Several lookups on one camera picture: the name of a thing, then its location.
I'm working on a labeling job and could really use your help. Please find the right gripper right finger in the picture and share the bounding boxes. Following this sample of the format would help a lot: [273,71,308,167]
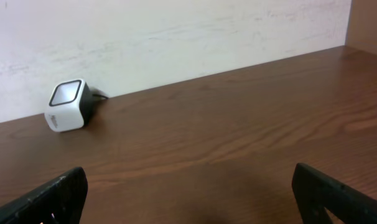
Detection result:
[292,163,377,224]

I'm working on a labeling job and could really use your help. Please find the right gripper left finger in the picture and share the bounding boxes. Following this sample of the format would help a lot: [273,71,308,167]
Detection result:
[0,167,88,223]

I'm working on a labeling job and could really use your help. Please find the white barcode scanner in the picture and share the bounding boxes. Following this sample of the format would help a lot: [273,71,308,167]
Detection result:
[44,79,94,133]

